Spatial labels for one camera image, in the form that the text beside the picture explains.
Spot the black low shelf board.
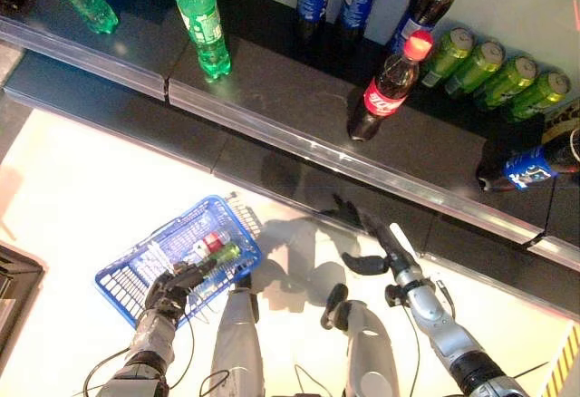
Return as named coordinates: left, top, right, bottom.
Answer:
left=2, top=50, right=227, bottom=176
left=419, top=218, right=580, bottom=325
left=210, top=133, right=439, bottom=257

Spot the Coca-Cola bottle red cap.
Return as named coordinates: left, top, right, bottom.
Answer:
left=346, top=30, right=435, bottom=142

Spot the water bottle red label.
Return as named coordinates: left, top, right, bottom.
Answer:
left=192, top=230, right=232, bottom=253

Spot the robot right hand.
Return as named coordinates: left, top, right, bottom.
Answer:
left=333, top=192, right=421, bottom=281

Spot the dark side shelf unit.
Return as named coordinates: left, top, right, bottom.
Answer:
left=0, top=240, right=46, bottom=357

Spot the silver robot right leg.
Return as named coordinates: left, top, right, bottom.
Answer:
left=320, top=282, right=401, bottom=397

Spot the silver robot leg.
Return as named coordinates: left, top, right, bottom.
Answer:
left=208, top=274, right=266, bottom=397
left=320, top=282, right=401, bottom=397

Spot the silver robot left leg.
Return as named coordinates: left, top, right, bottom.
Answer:
left=208, top=274, right=266, bottom=397

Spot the green can in basket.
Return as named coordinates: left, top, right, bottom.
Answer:
left=204, top=241, right=242, bottom=265

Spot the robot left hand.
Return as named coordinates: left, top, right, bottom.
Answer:
left=144, top=258, right=219, bottom=324

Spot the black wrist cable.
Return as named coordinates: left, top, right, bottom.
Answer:
left=83, top=319, right=197, bottom=397
left=433, top=278, right=458, bottom=324

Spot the blue plastic shopping basket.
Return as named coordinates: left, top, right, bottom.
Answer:
left=94, top=194, right=265, bottom=331

